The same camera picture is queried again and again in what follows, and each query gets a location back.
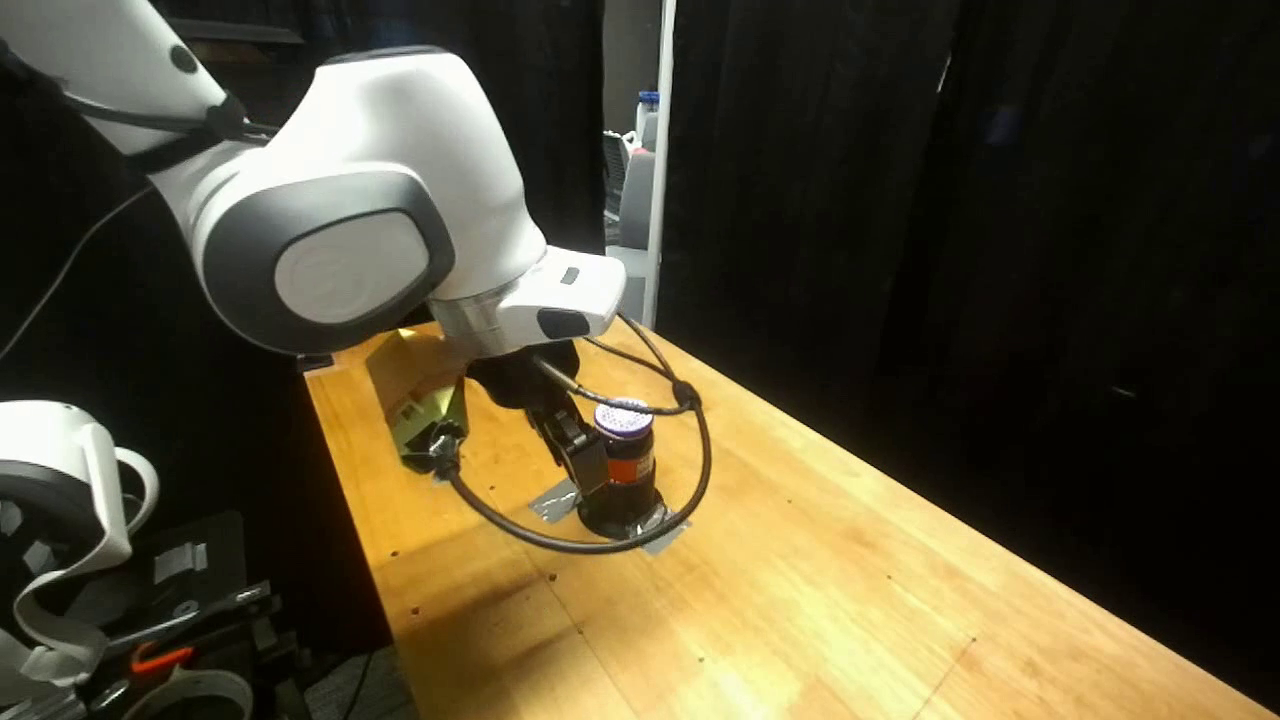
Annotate black camera cable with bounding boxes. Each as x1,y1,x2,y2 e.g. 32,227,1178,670
436,312,718,556

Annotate black clamp with orange grip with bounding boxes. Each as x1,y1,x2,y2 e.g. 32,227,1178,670
126,637,205,678

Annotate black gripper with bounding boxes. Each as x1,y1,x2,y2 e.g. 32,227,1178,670
464,340,616,501

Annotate small grey flat plate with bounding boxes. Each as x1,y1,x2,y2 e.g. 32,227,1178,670
528,474,692,550

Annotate beige tape roll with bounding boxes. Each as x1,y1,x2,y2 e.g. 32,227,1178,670
126,662,258,720

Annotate white vertical post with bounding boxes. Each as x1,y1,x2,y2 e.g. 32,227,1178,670
648,0,681,330

